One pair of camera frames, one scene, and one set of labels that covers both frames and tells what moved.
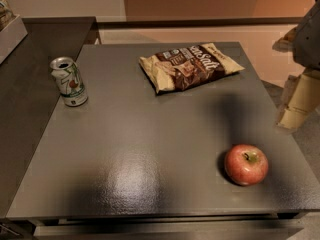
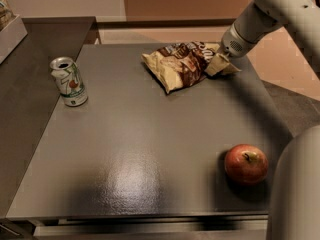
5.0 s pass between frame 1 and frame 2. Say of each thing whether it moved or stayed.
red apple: stayed
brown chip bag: moved
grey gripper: moved
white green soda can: stayed
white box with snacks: stayed
